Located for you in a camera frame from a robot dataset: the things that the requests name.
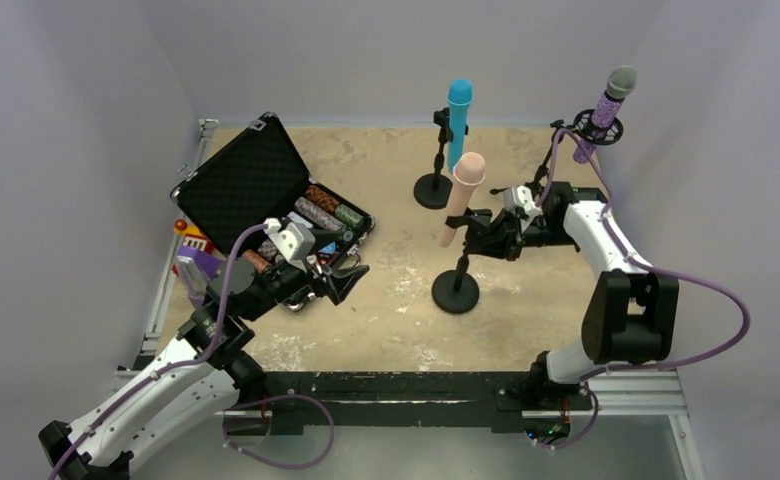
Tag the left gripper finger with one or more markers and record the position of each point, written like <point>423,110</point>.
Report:
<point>338,289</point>
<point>348,274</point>

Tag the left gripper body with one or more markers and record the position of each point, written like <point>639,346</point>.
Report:
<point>323,283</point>

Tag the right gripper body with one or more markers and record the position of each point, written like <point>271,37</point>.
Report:
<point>491,232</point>

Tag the pink microphone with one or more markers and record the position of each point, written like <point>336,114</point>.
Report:
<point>467,176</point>

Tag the black round-base stand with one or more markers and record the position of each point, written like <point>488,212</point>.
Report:
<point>432,190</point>
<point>456,291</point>

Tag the black tripod shock-mount stand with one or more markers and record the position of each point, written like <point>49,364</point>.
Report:
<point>543,179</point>

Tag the blue microphone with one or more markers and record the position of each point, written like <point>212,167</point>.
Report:
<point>459,97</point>

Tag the purple glitter microphone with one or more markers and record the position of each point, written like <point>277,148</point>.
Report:
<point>605,112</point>

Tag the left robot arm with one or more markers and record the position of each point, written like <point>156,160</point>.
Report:
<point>202,370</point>

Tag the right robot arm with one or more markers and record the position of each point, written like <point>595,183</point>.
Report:
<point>630,317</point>

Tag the blue blind button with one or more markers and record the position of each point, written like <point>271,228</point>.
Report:
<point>329,249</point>

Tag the blue tan chip row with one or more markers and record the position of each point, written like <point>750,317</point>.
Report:
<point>322,219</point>

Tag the green chip stack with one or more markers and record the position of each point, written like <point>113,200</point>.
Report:
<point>349,217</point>

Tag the brown red chip stack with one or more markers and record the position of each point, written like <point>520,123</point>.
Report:
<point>259,263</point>

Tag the white playing card deck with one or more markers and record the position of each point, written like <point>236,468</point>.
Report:
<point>295,217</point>

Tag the orange black chip row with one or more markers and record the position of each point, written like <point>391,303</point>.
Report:
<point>322,198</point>

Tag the black poker chip case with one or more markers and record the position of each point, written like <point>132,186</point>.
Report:
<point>258,175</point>

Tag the purple toy box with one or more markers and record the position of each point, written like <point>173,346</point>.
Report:
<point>196,262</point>

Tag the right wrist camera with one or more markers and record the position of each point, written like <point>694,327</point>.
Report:
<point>519,201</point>

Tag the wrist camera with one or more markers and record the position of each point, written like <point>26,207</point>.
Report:
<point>293,240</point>
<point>519,201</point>

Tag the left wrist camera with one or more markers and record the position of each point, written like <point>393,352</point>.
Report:
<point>293,240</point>

